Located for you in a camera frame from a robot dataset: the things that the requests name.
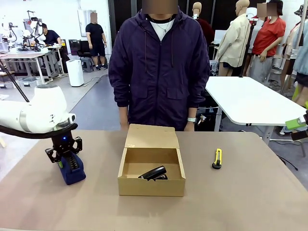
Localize mannequin in light blue jacket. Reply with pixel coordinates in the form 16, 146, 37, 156
281, 4, 308, 106

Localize white table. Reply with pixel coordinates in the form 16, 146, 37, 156
205, 76, 308, 145

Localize blue Campus pencil case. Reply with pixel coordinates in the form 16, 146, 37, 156
58, 151, 87, 186

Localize black tripod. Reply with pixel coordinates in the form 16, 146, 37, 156
0, 60, 30, 103

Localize mannequin in dark red shirt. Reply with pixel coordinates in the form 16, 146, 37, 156
192, 1, 215, 46

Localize mannequin in beige jacket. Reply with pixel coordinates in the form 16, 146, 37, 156
215, 0, 252, 77

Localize grey storage bin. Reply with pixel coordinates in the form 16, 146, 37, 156
18, 77, 40, 89

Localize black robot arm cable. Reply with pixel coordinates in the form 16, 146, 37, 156
0, 122, 79, 140

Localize yellow utility knife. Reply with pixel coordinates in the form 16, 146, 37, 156
211, 148, 223, 169

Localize black stapler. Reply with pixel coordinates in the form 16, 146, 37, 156
138, 165, 168, 181

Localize person's right forearm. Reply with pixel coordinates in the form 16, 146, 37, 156
119, 106, 128, 124

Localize white air purifier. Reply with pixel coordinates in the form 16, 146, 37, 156
65, 60, 84, 87

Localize white workbench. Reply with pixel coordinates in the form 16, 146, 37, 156
0, 47, 63, 84

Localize brown cardboard box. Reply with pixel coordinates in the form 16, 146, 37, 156
117, 123, 186, 197

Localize standing man in black t-shirt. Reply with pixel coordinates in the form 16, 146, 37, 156
85, 13, 108, 71

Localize grey stool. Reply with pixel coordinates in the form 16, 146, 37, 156
80, 57, 94, 73

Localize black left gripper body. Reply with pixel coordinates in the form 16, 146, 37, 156
51, 129, 76, 157

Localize person in purple jacket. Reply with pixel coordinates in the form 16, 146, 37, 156
108, 9, 211, 132

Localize seated man in black shirt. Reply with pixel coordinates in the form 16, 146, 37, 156
41, 23, 64, 46

